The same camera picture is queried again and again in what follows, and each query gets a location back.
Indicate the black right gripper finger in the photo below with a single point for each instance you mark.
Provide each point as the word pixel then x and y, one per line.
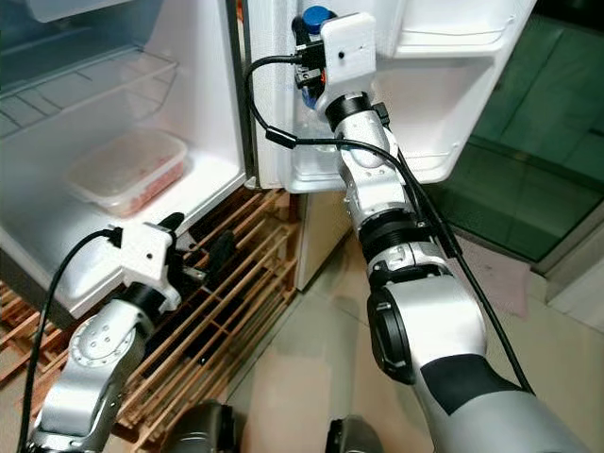
pixel 300 30

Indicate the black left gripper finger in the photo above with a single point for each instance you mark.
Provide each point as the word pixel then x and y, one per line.
pixel 171 222
pixel 223 250

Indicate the clear blue-capped water bottle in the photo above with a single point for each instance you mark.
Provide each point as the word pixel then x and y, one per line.
pixel 316 17

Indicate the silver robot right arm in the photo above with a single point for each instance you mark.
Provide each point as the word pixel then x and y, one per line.
pixel 453 330

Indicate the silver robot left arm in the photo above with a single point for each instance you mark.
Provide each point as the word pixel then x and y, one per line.
pixel 99 349

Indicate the small steel fridge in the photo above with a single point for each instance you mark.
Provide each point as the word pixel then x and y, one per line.
pixel 208 94

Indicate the small fridge door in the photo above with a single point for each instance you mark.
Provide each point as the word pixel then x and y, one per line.
pixel 462 94

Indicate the clear fridge tray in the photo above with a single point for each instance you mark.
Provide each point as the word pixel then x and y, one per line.
pixel 71 8

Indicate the wooden slatted rack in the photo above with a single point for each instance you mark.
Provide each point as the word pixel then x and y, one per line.
pixel 226 321

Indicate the clear plastic food container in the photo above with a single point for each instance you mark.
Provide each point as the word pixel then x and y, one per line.
pixel 127 175

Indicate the dark grey robot left leg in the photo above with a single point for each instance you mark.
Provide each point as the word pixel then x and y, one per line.
pixel 198 429

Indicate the dark grey robot leg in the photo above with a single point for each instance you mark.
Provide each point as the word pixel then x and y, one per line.
pixel 198 429
pixel 349 436

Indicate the dark grey robot right leg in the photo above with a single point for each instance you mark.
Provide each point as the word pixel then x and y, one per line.
pixel 349 436

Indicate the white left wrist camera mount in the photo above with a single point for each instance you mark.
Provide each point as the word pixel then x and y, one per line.
pixel 146 253

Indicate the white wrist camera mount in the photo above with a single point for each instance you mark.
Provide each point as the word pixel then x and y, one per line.
pixel 349 47
pixel 146 253

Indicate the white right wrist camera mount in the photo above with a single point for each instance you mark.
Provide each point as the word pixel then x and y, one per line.
pixel 349 47

